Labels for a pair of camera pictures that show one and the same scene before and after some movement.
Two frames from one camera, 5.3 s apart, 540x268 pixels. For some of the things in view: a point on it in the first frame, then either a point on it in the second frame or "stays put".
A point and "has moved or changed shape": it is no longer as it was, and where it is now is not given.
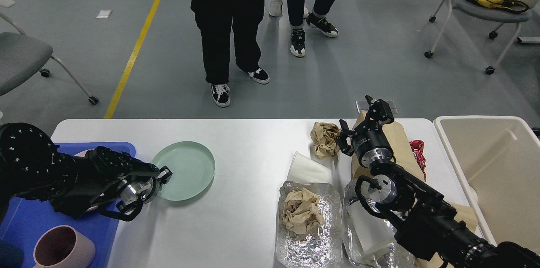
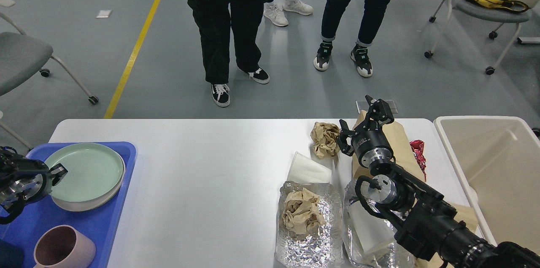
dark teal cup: (11, 256) stays put
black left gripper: (134, 190) → (28, 186)
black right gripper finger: (345, 131) stays put
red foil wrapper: (417, 147) stays put
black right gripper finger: (379, 112) stays put
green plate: (192, 167) has moved or changed shape
